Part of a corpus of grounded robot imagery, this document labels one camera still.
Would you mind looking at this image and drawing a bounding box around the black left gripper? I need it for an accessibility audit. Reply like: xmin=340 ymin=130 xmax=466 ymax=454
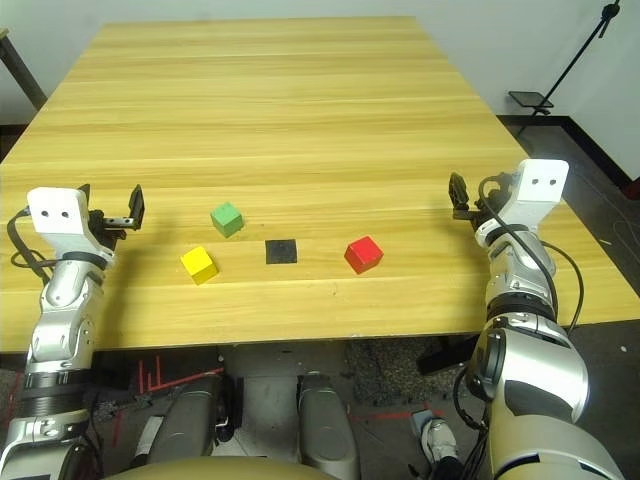
xmin=77 ymin=183 xmax=147 ymax=251

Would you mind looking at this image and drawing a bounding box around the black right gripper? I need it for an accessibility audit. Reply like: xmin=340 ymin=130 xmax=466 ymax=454
xmin=448 ymin=171 xmax=520 ymax=231

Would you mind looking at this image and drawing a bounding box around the yellow wooden block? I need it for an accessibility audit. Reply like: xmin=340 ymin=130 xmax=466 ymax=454
xmin=180 ymin=245 xmax=220 ymax=286

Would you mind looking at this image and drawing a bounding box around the green wooden block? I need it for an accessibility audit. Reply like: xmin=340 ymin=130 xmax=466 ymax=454
xmin=209 ymin=201 xmax=244 ymax=238

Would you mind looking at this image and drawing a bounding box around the red wooden block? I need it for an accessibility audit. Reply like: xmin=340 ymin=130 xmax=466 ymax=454
xmin=343 ymin=235 xmax=385 ymax=275

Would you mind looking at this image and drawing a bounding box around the black flat stand tray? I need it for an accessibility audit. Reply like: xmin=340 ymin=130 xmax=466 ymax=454
xmin=508 ymin=89 xmax=555 ymax=110

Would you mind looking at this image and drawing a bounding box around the black tripod stand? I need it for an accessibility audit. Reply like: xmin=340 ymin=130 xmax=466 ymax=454
xmin=517 ymin=0 xmax=624 ymax=139

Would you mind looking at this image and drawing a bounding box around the black square table marker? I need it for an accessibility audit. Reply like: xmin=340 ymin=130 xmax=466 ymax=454
xmin=264 ymin=239 xmax=299 ymax=265

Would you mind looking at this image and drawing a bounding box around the red maze floor tape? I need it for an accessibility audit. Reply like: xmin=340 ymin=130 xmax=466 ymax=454
xmin=137 ymin=354 xmax=225 ymax=395

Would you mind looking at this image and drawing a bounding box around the speckled floor mat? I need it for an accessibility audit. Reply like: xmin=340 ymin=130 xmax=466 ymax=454
xmin=344 ymin=339 xmax=481 ymax=406

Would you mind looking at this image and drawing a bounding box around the grey left robot leg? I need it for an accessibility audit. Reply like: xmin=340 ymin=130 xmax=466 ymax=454
xmin=132 ymin=372 xmax=236 ymax=469

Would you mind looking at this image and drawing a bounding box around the grey robot leg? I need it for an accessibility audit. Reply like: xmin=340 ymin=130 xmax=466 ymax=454
xmin=297 ymin=372 xmax=361 ymax=480
xmin=132 ymin=372 xmax=236 ymax=469

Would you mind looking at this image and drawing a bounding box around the grey foot pedal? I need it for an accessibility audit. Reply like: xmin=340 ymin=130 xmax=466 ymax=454
xmin=409 ymin=407 xmax=436 ymax=431

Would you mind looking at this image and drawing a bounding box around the long red floor tape line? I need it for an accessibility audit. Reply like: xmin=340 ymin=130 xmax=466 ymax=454
xmin=349 ymin=412 xmax=446 ymax=421

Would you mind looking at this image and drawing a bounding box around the white sneaker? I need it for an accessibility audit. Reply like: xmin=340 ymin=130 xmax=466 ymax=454
xmin=419 ymin=417 xmax=460 ymax=466

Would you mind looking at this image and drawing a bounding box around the grey right robot leg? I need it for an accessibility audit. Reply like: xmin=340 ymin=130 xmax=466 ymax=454
xmin=297 ymin=372 xmax=361 ymax=480

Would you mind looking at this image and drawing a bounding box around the tan robot torso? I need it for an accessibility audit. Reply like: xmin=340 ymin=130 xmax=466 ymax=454
xmin=102 ymin=457 xmax=321 ymax=480

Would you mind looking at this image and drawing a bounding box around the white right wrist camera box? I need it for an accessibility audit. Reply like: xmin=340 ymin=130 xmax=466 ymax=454
xmin=499 ymin=158 xmax=571 ymax=232

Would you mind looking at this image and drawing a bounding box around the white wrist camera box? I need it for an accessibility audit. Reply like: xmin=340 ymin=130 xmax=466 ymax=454
xmin=499 ymin=158 xmax=571 ymax=232
xmin=26 ymin=186 xmax=117 ymax=264

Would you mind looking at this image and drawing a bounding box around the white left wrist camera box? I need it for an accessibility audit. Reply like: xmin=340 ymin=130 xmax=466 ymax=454
xmin=26 ymin=186 xmax=117 ymax=264

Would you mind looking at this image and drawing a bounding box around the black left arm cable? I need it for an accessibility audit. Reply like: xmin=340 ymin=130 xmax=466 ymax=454
xmin=7 ymin=204 xmax=56 ymax=286

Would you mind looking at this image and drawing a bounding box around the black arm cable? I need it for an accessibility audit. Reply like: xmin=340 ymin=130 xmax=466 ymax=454
xmin=477 ymin=172 xmax=586 ymax=341
xmin=7 ymin=204 xmax=56 ymax=286

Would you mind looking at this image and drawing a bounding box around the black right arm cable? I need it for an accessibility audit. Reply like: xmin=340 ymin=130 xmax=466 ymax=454
xmin=477 ymin=172 xmax=586 ymax=341

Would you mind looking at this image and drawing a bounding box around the black hanging cable bundle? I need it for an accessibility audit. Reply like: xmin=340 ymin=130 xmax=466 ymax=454
xmin=452 ymin=364 xmax=494 ymax=480

